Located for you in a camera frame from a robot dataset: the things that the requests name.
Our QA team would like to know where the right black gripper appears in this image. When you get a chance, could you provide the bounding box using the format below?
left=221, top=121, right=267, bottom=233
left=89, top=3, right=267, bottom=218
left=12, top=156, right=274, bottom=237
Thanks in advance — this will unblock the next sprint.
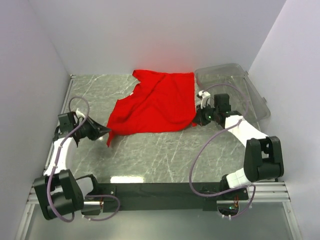
left=192, top=102, right=220, bottom=127

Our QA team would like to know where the red t shirt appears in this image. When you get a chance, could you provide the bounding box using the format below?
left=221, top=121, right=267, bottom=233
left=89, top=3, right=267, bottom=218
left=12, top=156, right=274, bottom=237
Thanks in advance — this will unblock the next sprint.
left=106, top=69, right=196, bottom=146

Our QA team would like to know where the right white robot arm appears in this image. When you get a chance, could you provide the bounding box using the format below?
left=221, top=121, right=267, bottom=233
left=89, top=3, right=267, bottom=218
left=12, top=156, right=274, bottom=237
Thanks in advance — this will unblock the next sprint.
left=194, top=90, right=285, bottom=200

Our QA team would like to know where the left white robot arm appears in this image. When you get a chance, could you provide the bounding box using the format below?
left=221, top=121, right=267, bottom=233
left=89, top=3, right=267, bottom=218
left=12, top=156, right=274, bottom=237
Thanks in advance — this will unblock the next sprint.
left=33, top=111, right=111, bottom=223

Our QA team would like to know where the clear plastic bin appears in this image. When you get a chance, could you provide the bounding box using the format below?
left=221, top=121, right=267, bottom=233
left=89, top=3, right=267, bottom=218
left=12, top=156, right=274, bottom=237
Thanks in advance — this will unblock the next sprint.
left=194, top=63, right=271, bottom=124

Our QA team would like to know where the black base crossbar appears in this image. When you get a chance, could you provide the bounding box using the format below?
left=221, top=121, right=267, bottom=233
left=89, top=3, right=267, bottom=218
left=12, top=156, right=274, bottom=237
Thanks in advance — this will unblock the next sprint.
left=85, top=182, right=249, bottom=213

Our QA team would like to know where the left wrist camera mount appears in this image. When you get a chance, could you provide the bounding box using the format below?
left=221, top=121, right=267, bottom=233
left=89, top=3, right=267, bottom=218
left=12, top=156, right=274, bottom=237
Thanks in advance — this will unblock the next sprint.
left=75, top=108, right=86, bottom=118

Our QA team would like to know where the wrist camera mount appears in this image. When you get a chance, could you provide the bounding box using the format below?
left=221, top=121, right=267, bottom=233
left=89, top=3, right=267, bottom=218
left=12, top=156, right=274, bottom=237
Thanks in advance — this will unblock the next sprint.
left=197, top=90, right=211, bottom=109
left=75, top=108, right=86, bottom=118

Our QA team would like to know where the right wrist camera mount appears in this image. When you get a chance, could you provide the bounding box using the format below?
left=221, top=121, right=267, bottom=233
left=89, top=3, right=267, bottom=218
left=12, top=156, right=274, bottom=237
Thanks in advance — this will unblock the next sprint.
left=197, top=90, right=211, bottom=109

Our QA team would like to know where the aluminium rail frame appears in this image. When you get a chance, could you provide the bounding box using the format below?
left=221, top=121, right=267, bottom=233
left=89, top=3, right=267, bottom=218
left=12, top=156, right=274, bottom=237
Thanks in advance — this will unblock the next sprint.
left=14, top=74, right=303, bottom=240

